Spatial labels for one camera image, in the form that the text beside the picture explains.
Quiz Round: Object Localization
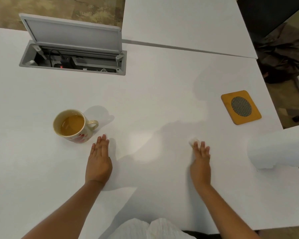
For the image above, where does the person's right hand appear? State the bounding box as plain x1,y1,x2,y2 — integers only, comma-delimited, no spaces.
190,141,212,188

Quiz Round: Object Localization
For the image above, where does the person's left hand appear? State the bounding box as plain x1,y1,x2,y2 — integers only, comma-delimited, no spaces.
85,134,113,186

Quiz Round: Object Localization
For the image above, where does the person's left forearm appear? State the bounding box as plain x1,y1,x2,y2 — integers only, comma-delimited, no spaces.
21,180,107,239

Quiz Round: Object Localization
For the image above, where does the person's right forearm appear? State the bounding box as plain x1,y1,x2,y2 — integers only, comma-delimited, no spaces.
193,183,262,239

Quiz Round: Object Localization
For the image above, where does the cream mug with red print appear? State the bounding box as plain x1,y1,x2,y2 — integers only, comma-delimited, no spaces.
52,109,99,144

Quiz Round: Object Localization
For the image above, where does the brown tea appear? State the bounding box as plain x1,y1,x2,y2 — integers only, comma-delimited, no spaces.
60,115,85,136

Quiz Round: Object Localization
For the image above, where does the orange coaster with mesh centre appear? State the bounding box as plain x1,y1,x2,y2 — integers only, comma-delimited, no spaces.
221,90,262,126

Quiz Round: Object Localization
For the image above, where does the white paper towel roll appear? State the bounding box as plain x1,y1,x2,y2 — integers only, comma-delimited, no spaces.
247,126,299,170

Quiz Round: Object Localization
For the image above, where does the black power strip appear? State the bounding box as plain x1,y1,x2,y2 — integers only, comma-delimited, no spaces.
53,57,120,72

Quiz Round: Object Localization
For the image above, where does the person's white garment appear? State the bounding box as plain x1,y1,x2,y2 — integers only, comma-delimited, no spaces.
99,217,197,239

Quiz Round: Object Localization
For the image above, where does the dark brown bag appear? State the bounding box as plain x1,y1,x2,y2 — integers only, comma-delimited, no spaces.
255,22,299,84

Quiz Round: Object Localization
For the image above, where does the black cable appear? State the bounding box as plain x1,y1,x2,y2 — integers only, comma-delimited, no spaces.
49,49,65,65

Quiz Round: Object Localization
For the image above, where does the grey cable box frame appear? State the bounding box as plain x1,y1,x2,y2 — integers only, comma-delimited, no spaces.
19,40,127,76

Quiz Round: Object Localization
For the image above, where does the grey cable box lid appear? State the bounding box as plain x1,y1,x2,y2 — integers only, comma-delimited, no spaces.
19,13,123,53

